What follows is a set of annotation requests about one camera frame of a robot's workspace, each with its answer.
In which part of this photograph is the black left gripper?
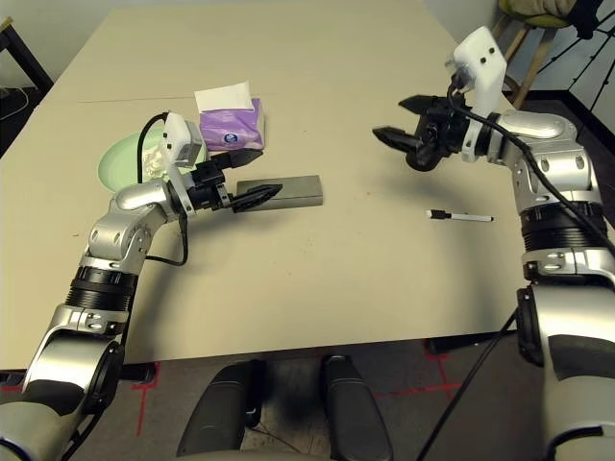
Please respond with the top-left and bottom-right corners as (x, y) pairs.
(186, 148), (285, 214)

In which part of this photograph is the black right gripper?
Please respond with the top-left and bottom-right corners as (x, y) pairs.
(372, 94), (471, 162)

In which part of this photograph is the grey glasses case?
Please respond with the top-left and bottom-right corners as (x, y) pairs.
(234, 174), (325, 211)

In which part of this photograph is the white tissue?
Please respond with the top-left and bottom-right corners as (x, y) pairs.
(142, 147), (170, 180)

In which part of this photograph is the white pen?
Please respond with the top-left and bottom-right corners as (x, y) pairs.
(426, 208), (496, 224)

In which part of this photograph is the light green plate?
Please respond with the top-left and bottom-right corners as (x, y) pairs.
(97, 133), (172, 194)

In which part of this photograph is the purple tissue pack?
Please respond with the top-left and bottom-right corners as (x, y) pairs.
(193, 80), (267, 154)

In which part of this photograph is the black tripod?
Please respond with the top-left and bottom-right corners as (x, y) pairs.
(532, 23), (615, 114)

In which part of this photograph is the beige jacket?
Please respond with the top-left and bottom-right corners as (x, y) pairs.
(507, 0), (576, 15)

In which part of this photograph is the green stool cushion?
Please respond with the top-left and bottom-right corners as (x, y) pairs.
(497, 0), (578, 29)

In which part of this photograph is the black garment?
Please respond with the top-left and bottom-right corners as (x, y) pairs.
(569, 0), (614, 40)

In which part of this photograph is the dark left robot leg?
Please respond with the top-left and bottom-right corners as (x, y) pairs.
(176, 359), (264, 457)

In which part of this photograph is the dark robot leg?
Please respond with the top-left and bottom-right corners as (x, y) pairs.
(176, 359), (264, 457)
(320, 353), (394, 461)

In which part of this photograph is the dark right robot leg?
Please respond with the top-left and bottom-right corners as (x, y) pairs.
(320, 353), (394, 461)

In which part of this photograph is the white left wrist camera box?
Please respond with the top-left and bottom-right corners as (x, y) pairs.
(160, 111), (208, 213)

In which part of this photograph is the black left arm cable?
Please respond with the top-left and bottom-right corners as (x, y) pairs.
(57, 112), (189, 461)

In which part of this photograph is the white floor cable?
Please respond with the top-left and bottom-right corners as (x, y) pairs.
(0, 85), (30, 121)

